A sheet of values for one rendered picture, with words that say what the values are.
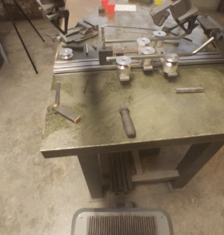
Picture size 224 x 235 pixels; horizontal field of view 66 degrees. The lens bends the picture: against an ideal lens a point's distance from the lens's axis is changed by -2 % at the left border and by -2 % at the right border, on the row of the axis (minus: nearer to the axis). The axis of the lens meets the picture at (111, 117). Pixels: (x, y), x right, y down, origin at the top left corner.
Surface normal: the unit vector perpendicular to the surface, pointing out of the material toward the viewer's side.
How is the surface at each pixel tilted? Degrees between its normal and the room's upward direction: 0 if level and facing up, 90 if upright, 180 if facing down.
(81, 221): 0
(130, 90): 0
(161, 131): 0
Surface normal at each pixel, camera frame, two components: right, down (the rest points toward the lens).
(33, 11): 0.11, 0.77
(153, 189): 0.00, -0.63
